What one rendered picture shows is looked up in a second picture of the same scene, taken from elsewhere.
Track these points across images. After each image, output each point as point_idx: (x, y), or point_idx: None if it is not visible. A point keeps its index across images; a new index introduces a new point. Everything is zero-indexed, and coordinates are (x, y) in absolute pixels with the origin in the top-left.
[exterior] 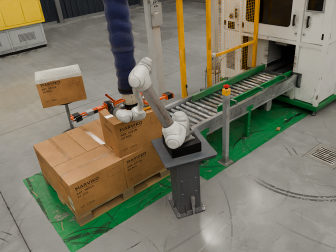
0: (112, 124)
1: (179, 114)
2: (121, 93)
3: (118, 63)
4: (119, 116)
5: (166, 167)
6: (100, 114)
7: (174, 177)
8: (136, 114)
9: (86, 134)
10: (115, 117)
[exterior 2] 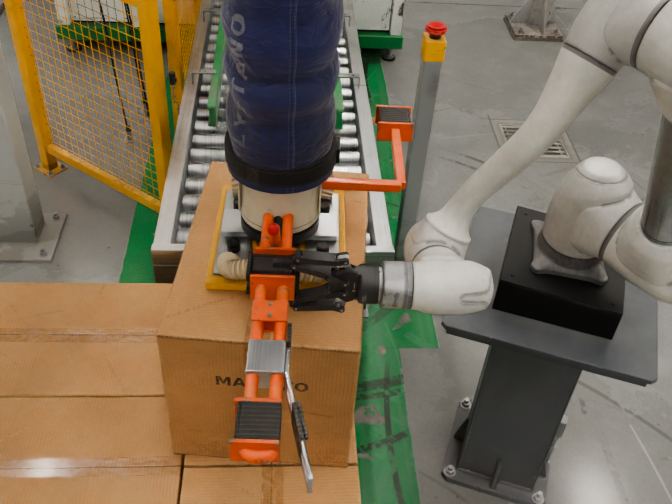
0: (347, 353)
1: (612, 170)
2: (292, 191)
3: (306, 37)
4: (461, 296)
5: (653, 378)
6: (179, 346)
7: (537, 396)
8: (465, 250)
9: (24, 483)
10: (296, 317)
